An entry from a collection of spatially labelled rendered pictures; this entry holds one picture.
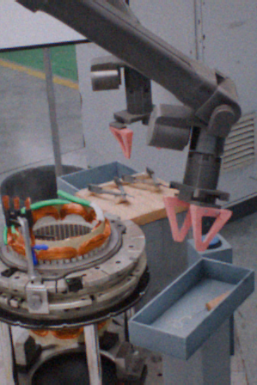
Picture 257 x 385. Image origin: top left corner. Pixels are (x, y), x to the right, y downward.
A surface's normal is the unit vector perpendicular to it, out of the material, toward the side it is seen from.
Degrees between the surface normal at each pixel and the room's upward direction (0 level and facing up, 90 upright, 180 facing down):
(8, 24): 83
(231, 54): 90
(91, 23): 105
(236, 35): 90
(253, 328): 0
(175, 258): 90
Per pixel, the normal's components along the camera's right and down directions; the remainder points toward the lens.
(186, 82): -0.11, 0.50
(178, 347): -0.56, 0.35
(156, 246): 0.52, 0.29
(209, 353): 0.82, 0.16
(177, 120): 0.00, 0.65
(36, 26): 0.15, 0.25
